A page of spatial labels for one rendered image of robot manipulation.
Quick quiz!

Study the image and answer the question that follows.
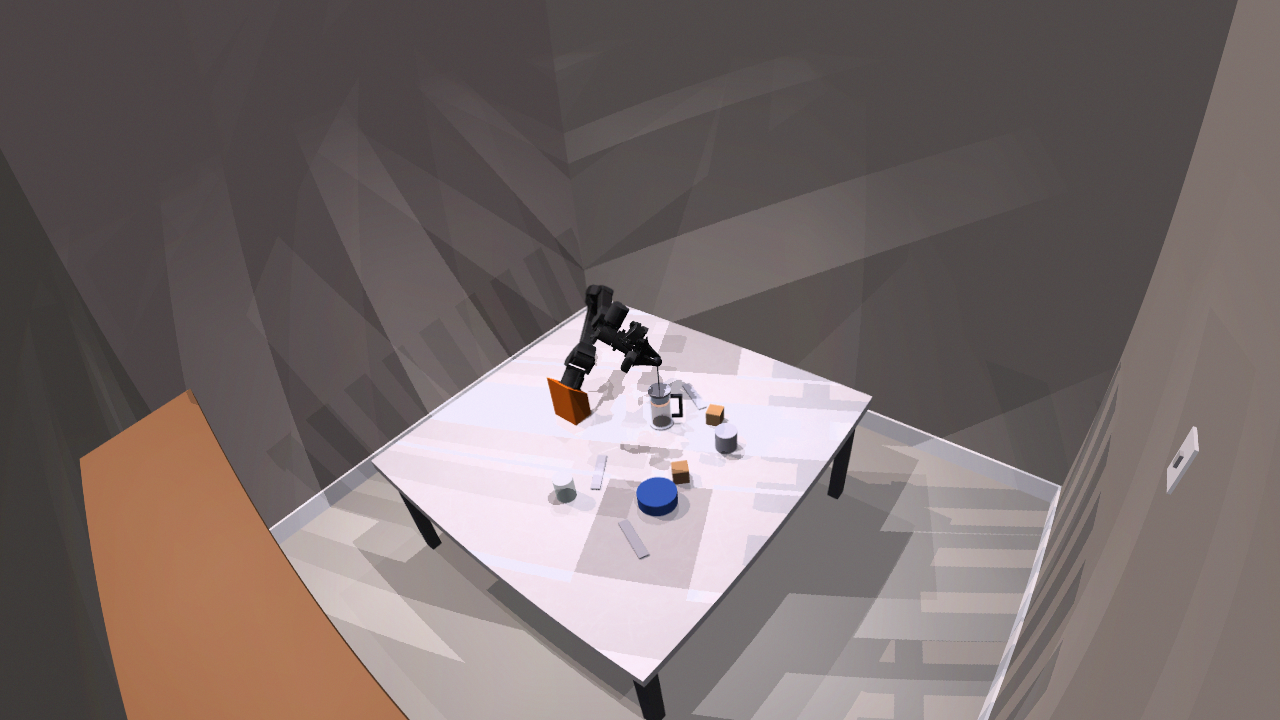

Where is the blue cylinder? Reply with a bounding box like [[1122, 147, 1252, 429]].
[[636, 477, 678, 516]]

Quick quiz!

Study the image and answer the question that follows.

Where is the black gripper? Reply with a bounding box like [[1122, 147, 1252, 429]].
[[611, 325, 660, 373]]

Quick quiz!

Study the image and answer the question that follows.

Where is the glass french press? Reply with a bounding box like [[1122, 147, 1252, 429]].
[[648, 357, 684, 430]]

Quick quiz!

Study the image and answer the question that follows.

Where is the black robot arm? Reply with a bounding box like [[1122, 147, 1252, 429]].
[[558, 284, 645, 391]]

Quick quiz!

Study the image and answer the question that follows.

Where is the grey flat bar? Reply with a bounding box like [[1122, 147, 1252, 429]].
[[618, 519, 649, 559], [590, 455, 607, 489], [684, 383, 707, 411]]

